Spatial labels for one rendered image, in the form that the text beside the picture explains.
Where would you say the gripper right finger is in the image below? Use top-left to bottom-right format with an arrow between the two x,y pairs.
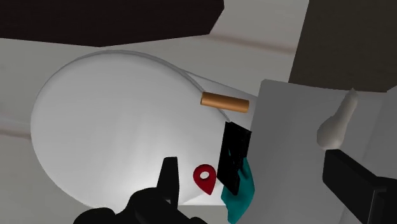
322,149 -> 397,224

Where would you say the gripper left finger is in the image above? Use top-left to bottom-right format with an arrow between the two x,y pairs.
73,156 -> 208,224

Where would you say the red pin-shaped tag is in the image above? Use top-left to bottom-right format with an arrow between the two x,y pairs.
193,164 -> 217,196

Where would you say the white bottle-shaped vase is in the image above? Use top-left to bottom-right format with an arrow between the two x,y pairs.
316,88 -> 359,150

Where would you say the black rectangular remote control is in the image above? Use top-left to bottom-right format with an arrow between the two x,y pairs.
216,121 -> 253,196

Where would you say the teal cloth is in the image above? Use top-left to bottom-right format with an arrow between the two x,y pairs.
220,149 -> 256,224

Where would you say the brown cardboard tube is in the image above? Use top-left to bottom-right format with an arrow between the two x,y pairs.
200,91 -> 250,114

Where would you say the dark robot stand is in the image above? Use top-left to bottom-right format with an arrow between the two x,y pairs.
0,0 -> 225,48

